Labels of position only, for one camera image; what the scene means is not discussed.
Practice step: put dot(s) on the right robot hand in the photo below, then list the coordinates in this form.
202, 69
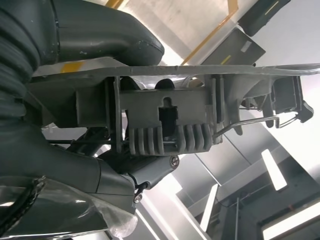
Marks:
100, 30

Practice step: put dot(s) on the black case with yellow label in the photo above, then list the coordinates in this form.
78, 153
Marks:
260, 15

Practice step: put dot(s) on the ceiling light panel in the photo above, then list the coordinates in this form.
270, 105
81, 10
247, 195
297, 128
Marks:
208, 208
273, 169
295, 222

